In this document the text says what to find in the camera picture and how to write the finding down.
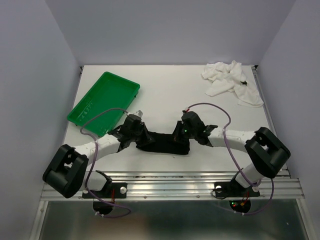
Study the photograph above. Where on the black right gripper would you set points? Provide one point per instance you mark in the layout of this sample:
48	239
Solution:
176	132

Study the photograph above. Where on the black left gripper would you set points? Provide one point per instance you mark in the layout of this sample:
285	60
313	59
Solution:
146	136

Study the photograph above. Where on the black t shirt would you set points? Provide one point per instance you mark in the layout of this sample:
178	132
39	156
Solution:
164	143

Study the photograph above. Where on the green plastic tray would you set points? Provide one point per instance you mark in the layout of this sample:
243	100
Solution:
109	91

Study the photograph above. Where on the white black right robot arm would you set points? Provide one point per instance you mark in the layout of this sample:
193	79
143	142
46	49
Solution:
267	153

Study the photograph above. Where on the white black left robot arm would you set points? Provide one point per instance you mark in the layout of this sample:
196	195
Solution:
67	171

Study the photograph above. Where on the white t shirt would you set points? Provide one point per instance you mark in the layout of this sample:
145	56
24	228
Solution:
231	78

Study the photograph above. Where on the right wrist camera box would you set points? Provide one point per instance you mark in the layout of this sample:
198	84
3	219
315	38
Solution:
192	121

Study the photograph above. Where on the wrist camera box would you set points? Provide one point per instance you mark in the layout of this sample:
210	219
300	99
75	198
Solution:
133	121
192	121

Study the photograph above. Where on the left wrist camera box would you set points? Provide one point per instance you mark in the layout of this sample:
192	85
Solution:
133	121

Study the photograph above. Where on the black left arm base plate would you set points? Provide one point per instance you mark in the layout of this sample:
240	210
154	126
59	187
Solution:
114	190

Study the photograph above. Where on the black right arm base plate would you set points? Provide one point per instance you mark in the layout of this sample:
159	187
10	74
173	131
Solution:
226	189

